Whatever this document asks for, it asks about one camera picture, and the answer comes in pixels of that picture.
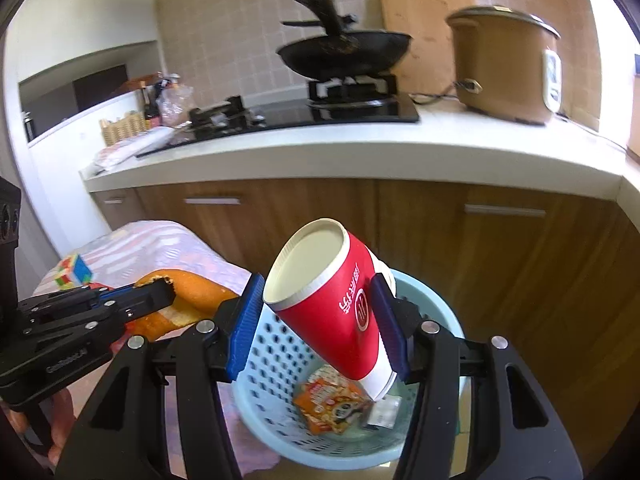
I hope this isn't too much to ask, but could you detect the orange peel piece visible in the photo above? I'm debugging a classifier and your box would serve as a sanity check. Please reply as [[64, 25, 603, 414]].
[[126, 269, 239, 341]]

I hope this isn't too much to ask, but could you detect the red paper cup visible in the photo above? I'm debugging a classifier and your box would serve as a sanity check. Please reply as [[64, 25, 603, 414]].
[[262, 218, 396, 401]]

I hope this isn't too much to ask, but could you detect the wooden kitchen cabinet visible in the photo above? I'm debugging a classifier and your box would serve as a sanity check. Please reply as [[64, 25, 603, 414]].
[[94, 179, 639, 470]]

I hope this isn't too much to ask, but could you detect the person's left hand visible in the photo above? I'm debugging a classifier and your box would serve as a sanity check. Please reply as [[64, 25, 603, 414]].
[[6, 388, 76, 466]]

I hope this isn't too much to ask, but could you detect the floral pink tablecloth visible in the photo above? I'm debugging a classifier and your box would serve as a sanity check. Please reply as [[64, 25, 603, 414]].
[[32, 221, 281, 478]]

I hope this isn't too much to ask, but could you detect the colourful rubik's cube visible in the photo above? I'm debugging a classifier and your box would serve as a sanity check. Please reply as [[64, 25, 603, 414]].
[[54, 254, 93, 290]]

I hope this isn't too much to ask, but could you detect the small silver wrapper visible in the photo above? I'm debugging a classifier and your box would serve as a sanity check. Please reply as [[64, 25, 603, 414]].
[[363, 394, 402, 430]]

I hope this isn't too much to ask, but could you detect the white folded cloth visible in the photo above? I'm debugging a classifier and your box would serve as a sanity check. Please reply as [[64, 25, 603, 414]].
[[92, 126, 177, 171]]

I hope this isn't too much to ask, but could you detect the light blue mesh basket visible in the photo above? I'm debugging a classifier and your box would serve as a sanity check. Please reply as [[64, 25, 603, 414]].
[[231, 268, 468, 472]]

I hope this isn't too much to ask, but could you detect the wicker basket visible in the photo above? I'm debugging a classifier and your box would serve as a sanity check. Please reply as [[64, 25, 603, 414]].
[[100, 112, 146, 146]]

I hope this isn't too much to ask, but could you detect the orange snack wrapper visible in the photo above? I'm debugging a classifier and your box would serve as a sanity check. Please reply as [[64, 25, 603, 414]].
[[293, 364, 371, 436]]

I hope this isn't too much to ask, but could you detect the dark sauce bottle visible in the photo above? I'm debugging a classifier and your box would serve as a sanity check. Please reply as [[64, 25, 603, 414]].
[[139, 80, 160, 130]]

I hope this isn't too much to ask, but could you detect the clear plastic bag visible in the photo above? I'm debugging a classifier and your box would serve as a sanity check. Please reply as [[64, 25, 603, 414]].
[[157, 84, 198, 127]]

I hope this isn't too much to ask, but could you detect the white countertop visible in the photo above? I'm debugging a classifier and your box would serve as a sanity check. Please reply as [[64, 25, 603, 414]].
[[84, 101, 639, 223]]

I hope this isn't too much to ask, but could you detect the black gas stove top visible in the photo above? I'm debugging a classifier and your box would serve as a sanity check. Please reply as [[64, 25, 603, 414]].
[[136, 75, 419, 159]]

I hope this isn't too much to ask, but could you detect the black wok pan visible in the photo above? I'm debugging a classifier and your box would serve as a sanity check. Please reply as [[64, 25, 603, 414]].
[[277, 0, 412, 82]]

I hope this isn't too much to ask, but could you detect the black spatula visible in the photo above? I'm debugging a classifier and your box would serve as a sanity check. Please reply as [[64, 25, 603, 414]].
[[281, 13, 359, 29]]

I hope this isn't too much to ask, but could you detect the brown rice cooker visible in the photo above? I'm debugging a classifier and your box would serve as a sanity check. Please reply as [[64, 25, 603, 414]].
[[446, 6, 563, 125]]

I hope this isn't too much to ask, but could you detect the wooden cutting board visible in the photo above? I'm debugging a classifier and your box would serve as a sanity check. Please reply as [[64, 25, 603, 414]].
[[381, 0, 475, 94]]

